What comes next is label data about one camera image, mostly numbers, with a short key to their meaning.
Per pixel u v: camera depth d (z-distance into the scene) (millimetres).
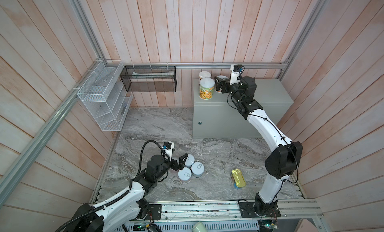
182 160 715
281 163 479
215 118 854
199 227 631
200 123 884
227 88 715
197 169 822
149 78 1040
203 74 780
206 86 715
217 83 732
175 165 711
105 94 687
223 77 782
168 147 686
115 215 469
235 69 649
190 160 860
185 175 798
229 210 757
